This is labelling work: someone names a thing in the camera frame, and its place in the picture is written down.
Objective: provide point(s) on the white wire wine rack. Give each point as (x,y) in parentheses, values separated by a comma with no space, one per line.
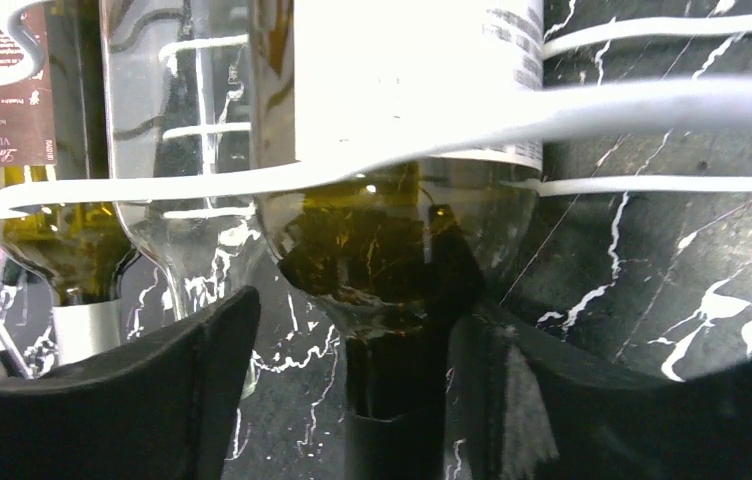
(541,115)

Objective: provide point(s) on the small clear glass bottle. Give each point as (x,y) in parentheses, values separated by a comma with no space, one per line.
(177,83)

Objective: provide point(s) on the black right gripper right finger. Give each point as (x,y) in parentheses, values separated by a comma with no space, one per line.
(538,408)

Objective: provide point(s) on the dark green tall wine bottle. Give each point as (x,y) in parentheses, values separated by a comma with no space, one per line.
(394,256)

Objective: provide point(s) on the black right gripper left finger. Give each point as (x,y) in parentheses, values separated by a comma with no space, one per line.
(159,407)

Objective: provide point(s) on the green wine bottle grey foil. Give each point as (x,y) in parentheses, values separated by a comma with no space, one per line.
(52,127)

